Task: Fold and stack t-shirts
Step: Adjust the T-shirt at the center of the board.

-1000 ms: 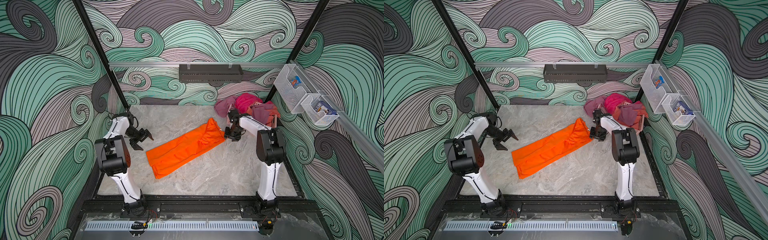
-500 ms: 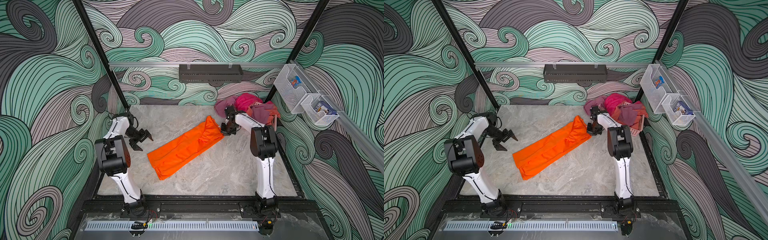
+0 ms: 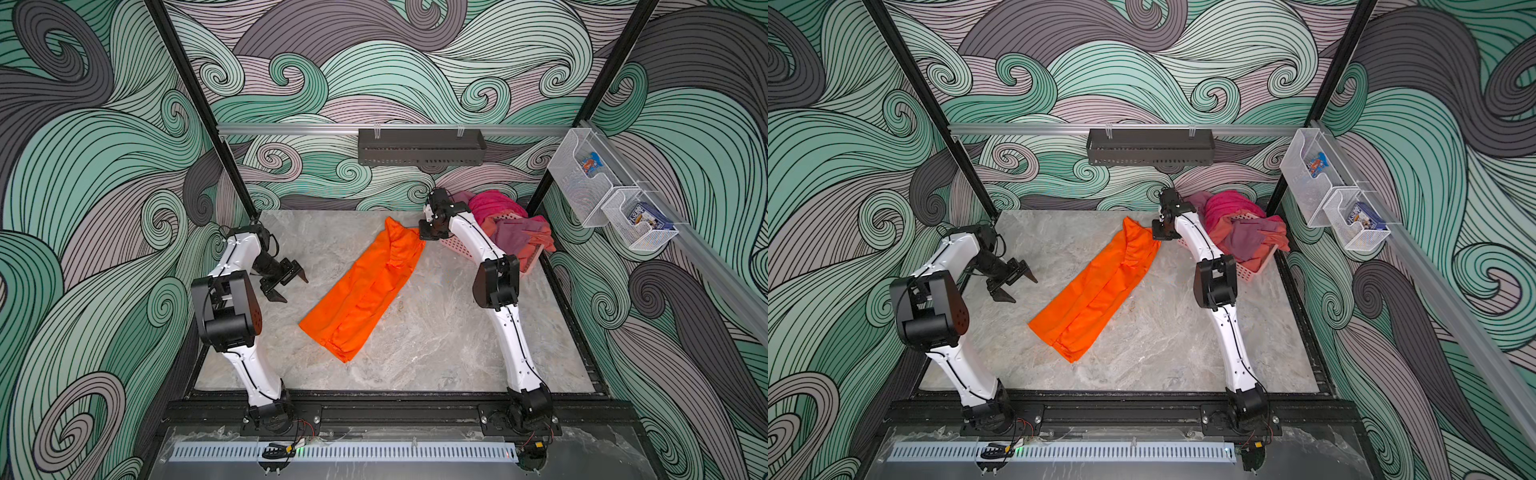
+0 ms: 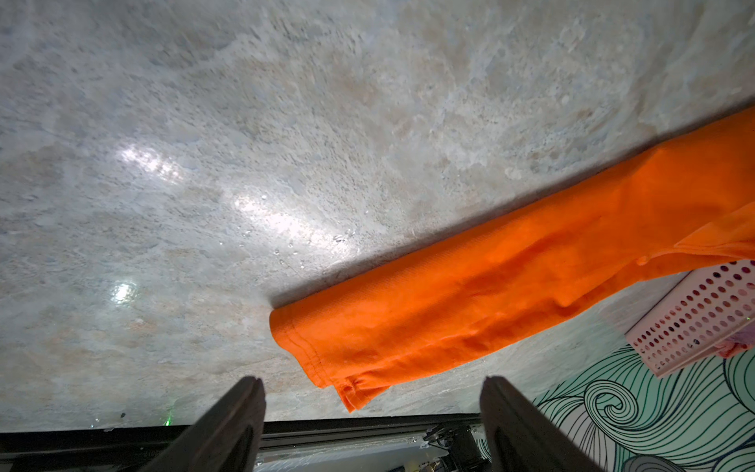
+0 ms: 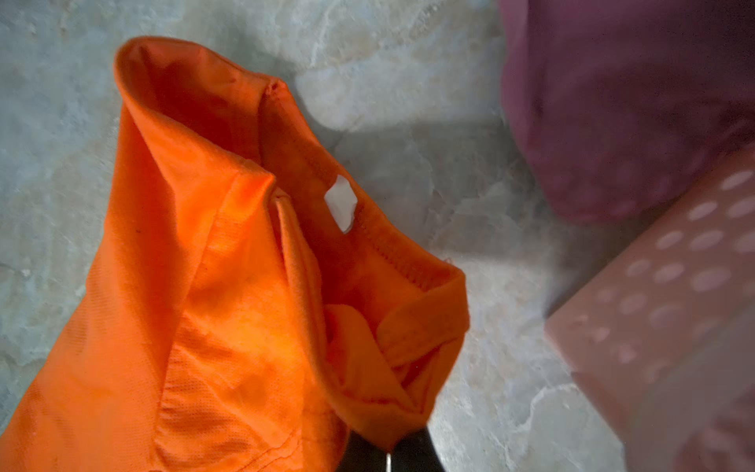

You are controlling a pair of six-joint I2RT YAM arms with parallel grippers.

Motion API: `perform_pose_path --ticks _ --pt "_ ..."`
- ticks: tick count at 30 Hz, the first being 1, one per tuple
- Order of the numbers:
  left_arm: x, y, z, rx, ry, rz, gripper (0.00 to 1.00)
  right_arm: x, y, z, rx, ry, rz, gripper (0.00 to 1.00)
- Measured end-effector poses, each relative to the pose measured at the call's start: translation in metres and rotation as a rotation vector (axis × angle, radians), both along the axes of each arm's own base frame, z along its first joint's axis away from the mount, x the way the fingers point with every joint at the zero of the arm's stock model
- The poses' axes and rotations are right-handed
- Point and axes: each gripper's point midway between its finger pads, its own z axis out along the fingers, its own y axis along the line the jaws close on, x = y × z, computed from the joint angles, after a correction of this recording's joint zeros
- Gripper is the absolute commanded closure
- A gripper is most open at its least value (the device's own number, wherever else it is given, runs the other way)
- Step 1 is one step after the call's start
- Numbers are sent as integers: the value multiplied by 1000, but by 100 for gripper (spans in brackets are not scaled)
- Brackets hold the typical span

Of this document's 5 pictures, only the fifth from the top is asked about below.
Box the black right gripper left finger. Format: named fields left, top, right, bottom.
left=335, top=431, right=387, bottom=472

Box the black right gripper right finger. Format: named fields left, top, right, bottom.
left=390, top=428, right=446, bottom=472

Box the orange t-shirt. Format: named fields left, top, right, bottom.
left=1, top=37, right=470, bottom=471

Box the pink perforated plastic basket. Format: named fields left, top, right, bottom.
left=545, top=147, right=754, bottom=471

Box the mauve purple t-shirt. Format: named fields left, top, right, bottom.
left=499, top=1, right=754, bottom=223

